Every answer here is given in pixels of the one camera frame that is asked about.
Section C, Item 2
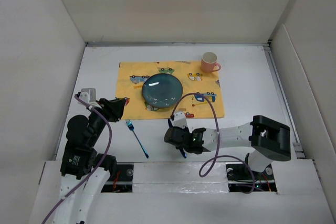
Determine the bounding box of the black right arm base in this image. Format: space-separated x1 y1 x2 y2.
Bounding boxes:
225 162 277 193

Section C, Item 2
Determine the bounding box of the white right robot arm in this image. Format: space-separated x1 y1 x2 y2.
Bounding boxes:
164 112 291 179

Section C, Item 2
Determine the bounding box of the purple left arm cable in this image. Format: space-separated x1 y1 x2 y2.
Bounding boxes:
41 94 114 224

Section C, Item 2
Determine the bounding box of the blue metal fork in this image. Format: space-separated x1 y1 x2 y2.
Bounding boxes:
125 120 149 158

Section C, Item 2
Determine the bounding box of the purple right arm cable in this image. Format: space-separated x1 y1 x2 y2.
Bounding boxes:
170 92 263 195

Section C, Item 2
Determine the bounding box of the pink ceramic mug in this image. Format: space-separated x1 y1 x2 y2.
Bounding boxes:
201 52 221 73

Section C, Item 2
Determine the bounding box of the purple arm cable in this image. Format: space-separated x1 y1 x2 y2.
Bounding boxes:
170 92 263 195
41 94 114 224

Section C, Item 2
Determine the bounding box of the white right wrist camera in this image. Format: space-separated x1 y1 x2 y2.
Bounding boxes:
171 111 187 129

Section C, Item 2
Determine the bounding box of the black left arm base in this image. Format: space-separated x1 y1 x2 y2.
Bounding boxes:
101 163 134 193

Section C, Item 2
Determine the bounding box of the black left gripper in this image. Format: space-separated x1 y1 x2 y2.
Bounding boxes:
87 97 125 145

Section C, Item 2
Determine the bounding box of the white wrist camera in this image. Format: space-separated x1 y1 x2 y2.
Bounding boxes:
171 111 187 129
75 88 101 108

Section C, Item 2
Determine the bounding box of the dark teal ceramic plate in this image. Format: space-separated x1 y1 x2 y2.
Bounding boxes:
142 73 183 109

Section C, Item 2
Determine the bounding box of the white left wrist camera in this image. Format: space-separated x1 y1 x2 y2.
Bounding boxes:
75 88 101 108

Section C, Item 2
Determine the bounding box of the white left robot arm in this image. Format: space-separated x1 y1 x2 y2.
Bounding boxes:
51 92 126 223

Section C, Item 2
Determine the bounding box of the blue metal knife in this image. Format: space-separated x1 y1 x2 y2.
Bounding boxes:
167 119 187 159

